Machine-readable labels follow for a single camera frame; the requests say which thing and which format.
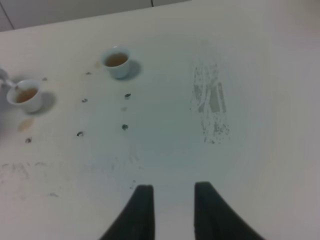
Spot near pale blue teacup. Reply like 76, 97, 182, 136
6, 79, 43, 113

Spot far pale blue teacup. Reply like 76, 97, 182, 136
100, 46, 130, 79

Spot pale blue teacup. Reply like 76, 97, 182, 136
6, 79, 43, 113
100, 46, 130, 79

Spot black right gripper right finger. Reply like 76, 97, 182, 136
194, 182, 263, 240

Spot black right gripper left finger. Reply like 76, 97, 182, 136
101, 185, 155, 240

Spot pale blue porcelain teapot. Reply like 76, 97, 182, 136
0, 68, 19, 106

